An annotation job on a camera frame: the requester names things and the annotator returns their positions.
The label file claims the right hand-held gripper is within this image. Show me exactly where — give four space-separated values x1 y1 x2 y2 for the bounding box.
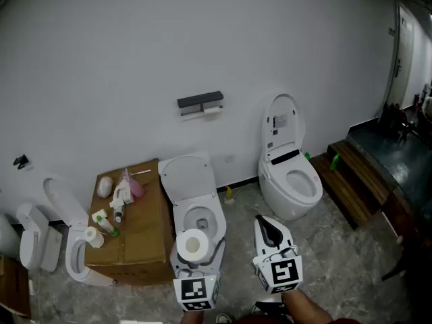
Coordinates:
252 214 304 295

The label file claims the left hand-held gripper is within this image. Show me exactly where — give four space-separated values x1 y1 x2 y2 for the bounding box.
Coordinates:
169 236 226 313

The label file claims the white toilet paper roll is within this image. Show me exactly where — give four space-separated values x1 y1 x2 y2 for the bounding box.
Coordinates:
84 226 105 249
176 227 213 263

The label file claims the person's right forearm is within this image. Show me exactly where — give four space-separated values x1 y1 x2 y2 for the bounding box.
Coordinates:
279 287 334 324

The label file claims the person's left forearm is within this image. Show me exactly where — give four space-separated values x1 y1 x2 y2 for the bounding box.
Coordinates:
180 310 207 324

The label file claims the white smart toilet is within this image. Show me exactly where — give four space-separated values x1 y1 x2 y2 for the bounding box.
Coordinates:
258 93 324 221

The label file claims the white toilet with flush tank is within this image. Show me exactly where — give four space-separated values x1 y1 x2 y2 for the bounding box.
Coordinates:
157 151 227 270

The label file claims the white toilet with slim lid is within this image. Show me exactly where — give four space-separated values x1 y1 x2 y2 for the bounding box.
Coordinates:
43 177 117 287

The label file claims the black wall paper holder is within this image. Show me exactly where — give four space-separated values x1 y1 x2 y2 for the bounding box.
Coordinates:
176 90 225 117

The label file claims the brown cardboard box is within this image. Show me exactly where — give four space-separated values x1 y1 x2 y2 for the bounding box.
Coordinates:
84 158 176 286

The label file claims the person's red clothing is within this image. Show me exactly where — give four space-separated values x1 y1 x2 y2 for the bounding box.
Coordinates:
232 315 298 324

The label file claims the pink bottle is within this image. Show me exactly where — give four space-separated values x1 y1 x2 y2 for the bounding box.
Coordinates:
129 177 146 198

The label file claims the white bottle with green cap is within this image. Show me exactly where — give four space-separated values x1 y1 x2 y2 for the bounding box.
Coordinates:
96 215 120 238

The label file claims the wooden slatted step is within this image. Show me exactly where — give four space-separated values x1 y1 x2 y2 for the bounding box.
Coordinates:
309 139 394 231

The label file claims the white oval wrapped package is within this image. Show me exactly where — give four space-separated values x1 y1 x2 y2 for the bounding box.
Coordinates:
97 176 114 199

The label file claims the white door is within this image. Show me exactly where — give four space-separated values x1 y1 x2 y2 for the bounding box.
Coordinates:
387 1 414 108

